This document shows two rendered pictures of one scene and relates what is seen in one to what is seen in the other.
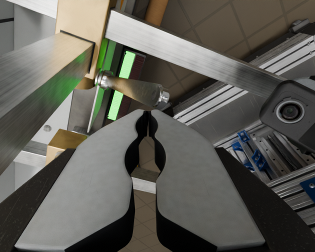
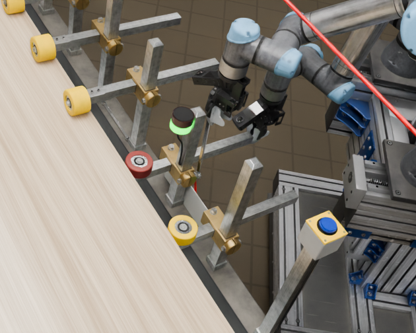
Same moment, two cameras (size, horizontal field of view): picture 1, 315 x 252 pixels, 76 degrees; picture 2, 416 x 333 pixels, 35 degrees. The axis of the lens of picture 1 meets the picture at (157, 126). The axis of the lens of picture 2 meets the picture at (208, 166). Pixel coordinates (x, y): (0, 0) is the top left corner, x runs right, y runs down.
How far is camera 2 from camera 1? 1.88 m
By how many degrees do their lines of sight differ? 62
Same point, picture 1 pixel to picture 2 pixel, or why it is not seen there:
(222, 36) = (234, 259)
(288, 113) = (239, 119)
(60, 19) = (172, 160)
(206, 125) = (318, 306)
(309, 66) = (308, 198)
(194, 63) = (214, 147)
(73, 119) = (201, 255)
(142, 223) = not seen: outside the picture
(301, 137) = (248, 118)
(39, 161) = (208, 227)
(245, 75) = (230, 139)
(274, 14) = not seen: hidden behind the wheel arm
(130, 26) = not seen: hidden behind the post
